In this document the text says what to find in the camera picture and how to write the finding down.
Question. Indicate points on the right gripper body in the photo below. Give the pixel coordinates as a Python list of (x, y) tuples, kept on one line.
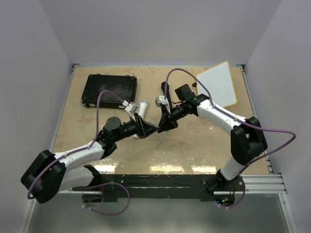
[(179, 112)]

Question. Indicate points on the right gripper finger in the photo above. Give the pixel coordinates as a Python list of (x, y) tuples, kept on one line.
[(171, 124), (164, 124)]

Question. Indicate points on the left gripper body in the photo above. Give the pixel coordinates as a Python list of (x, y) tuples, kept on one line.
[(133, 127)]

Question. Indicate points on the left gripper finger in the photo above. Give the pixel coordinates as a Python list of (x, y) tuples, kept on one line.
[(148, 133), (148, 127)]

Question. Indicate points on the yellow framed whiteboard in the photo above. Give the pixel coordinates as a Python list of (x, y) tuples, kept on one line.
[(218, 81)]

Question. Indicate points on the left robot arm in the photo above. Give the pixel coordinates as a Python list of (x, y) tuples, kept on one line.
[(49, 172)]

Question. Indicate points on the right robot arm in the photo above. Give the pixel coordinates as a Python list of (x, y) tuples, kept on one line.
[(247, 141)]

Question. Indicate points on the white microphone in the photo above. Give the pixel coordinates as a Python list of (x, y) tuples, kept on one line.
[(142, 108)]

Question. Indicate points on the black microphone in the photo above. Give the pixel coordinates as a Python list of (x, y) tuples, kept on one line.
[(166, 91)]

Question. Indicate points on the black case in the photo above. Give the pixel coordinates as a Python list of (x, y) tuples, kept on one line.
[(117, 89)]

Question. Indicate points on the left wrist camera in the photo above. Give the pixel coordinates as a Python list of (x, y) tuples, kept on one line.
[(130, 108)]

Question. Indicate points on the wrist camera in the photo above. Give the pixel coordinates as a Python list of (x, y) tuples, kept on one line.
[(130, 108), (162, 101)]

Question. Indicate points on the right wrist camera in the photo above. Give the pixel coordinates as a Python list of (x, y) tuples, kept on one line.
[(162, 101)]

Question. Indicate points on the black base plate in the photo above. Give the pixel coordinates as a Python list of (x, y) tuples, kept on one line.
[(143, 186)]

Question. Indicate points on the aluminium table frame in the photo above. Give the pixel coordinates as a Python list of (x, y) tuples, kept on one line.
[(196, 146)]

